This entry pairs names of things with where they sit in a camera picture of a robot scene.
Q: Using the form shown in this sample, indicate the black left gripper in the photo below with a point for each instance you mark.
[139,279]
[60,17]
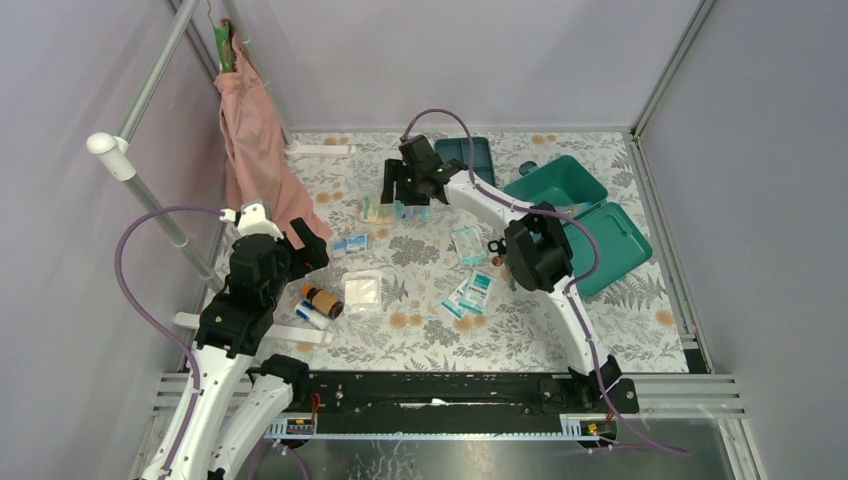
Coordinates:
[303,245]

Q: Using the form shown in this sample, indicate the brown orange-cap syrup bottle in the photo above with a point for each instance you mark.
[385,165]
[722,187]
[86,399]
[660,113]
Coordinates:
[322,301]

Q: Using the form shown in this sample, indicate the dark teal round lid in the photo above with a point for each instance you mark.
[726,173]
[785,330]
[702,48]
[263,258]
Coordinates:
[527,167]

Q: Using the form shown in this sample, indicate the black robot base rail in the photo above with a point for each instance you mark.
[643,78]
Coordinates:
[441,403]

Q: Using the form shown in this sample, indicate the white rack foot rear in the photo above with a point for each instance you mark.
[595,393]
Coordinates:
[297,150]

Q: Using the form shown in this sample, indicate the white gauze pad bag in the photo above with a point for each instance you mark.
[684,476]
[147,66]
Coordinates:
[362,291]

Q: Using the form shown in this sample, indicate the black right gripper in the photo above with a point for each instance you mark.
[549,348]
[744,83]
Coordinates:
[394,172]

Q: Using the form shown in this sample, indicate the floral table cloth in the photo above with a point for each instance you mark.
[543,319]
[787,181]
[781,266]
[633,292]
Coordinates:
[633,317]

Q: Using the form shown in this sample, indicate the teal medical gauze packet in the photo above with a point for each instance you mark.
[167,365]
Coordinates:
[477,291]

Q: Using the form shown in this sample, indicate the small blue white packet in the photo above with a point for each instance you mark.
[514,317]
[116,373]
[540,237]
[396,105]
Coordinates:
[350,245]

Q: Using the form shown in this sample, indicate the teal band-aid pack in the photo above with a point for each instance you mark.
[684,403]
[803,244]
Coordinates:
[469,246]

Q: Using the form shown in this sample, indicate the dark teal divided tray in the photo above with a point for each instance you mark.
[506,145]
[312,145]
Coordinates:
[459,149]

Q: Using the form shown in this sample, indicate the green clothes hanger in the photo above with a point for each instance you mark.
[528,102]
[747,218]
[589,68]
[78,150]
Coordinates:
[224,34]

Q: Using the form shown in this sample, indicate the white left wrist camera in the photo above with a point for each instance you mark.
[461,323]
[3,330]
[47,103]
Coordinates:
[253,218]

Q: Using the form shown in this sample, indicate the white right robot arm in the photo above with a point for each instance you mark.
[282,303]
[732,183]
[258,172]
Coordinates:
[537,253]

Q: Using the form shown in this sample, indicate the yellow cotton ball bag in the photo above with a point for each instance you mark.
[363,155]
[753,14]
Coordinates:
[372,211]

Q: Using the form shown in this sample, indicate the teal medicine kit box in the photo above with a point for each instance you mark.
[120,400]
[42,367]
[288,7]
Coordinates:
[568,186]

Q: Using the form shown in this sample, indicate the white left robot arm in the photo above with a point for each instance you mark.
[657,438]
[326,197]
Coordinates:
[202,442]

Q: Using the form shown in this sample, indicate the black handled scissors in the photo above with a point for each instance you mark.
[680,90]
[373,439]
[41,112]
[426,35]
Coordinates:
[498,249]

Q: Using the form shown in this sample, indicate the pink hanging cloth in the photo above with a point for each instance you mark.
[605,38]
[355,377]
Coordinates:
[256,168]

